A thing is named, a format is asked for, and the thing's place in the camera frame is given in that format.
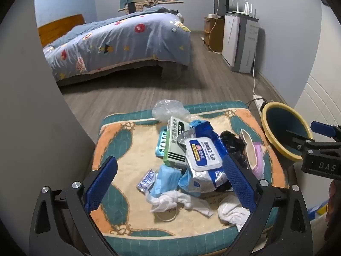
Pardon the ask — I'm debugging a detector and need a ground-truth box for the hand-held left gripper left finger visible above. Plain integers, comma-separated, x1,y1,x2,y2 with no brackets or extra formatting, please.
29,156,119,256

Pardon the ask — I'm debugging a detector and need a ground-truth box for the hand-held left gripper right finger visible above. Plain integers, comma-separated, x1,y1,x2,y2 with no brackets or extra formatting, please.
221,155,313,256

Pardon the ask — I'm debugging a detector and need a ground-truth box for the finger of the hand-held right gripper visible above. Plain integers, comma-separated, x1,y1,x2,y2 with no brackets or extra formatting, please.
286,129,315,152
310,121,341,141

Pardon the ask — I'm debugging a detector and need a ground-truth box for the blue bin with yellow rim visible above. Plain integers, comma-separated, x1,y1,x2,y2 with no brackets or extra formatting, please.
261,102,314,163

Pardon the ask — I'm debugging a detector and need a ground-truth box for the blue face mask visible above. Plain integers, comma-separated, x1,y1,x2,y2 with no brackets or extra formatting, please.
178,168,205,198
148,165,183,196

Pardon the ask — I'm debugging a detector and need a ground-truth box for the person's right hand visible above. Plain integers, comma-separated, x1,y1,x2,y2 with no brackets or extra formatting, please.
328,180,341,219

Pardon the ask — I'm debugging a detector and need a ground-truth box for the pink face mask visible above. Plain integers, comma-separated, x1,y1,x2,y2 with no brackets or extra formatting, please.
250,141,267,180

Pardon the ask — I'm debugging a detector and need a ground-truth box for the black plastic bag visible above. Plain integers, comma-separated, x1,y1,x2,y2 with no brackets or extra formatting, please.
220,131,256,172

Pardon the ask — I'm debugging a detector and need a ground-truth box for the small blue foil packet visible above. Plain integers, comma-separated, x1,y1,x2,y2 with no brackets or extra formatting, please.
137,169,158,192

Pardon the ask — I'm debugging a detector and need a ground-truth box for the blue and yellow package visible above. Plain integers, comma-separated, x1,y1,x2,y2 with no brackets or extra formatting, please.
306,200,330,217

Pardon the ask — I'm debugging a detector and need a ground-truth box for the printed teal and orange mat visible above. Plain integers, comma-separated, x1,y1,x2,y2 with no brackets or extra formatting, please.
92,101,292,256

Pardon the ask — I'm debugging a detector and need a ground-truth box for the white and blue wipes packet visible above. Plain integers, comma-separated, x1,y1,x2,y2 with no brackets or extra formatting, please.
177,128,235,193

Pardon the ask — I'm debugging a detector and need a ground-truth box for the white power strip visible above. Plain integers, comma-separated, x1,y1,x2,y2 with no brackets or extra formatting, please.
253,95,267,112

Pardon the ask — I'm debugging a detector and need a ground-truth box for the blue blister tray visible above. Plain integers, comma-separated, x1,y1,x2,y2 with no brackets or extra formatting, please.
155,128,171,159

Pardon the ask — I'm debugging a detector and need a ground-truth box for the green and white box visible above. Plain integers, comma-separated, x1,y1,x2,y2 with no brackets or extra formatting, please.
163,116,193,169

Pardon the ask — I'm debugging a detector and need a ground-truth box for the crumpled clear plastic bag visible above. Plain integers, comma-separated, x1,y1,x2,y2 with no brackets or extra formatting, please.
152,99,199,124

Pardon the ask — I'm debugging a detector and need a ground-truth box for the grey box appliance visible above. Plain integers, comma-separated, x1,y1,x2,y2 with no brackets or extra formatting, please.
230,18,260,73

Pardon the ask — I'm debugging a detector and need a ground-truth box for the grey bed base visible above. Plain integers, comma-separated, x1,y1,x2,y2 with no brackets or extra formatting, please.
57,58,189,87

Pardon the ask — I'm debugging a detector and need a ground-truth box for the white air purifier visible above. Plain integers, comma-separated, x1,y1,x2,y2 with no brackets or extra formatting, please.
222,15,247,67

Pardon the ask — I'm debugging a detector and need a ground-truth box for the wooden cabinet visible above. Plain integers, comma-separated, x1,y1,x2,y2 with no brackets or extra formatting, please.
204,16,225,53

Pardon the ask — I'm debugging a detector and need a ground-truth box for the white router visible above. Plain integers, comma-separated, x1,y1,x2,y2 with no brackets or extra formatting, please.
232,2,257,19

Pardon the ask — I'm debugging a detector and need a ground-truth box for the bed with cartoon duvet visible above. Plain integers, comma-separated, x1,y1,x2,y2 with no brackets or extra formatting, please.
43,5,192,80

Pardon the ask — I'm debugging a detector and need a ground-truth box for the black monitor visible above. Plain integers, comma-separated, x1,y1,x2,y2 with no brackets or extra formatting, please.
213,0,230,19

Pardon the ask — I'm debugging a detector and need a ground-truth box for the wooden headboard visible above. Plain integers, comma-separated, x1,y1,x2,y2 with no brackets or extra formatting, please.
37,14,86,49

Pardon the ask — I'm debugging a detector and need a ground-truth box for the plaid cloth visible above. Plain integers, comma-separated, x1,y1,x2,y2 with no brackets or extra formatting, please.
128,0,161,14

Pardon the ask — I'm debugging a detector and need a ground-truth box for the black cable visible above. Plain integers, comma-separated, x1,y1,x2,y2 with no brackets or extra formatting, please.
245,99,267,108

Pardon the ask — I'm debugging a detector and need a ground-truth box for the white power cable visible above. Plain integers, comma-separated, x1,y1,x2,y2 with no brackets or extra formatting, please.
251,51,259,97

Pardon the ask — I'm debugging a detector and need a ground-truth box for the white cable on cabinet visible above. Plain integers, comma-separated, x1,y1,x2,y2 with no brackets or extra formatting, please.
208,16,223,53

